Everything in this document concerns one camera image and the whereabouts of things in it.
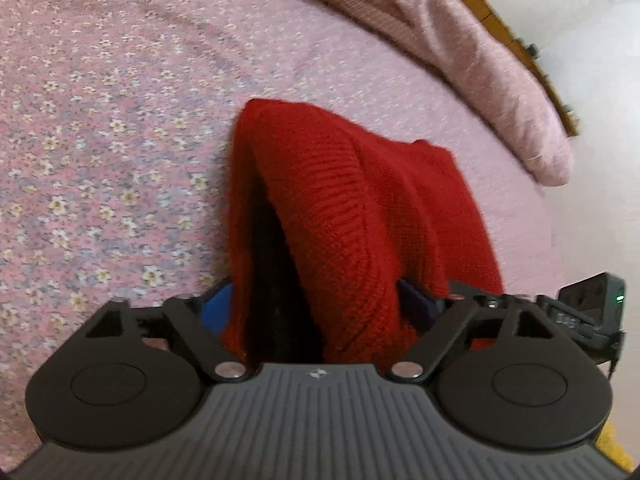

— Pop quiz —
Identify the red knit cardigan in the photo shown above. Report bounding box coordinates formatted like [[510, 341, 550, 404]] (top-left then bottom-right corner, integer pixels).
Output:
[[222, 98, 506, 365]]

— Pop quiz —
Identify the pink quilt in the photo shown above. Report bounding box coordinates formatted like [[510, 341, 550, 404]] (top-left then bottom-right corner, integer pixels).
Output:
[[225, 0, 574, 187]]

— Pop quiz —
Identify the wooden headboard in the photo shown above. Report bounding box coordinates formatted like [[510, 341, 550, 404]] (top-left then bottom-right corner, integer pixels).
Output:
[[425, 0, 582, 137]]

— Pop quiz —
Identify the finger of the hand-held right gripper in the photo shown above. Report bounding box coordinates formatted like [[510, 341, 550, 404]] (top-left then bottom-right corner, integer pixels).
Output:
[[470, 286, 547, 312]]

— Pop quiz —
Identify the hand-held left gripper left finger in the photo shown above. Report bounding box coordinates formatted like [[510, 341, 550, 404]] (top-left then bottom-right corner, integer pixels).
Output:
[[85, 282, 253, 382]]

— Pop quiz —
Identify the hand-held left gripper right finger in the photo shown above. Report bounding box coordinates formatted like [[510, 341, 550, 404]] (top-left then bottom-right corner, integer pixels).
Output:
[[389, 279, 558, 382]]

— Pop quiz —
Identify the yellow mat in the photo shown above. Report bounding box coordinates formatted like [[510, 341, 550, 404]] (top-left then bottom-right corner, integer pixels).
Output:
[[597, 422, 638, 474]]

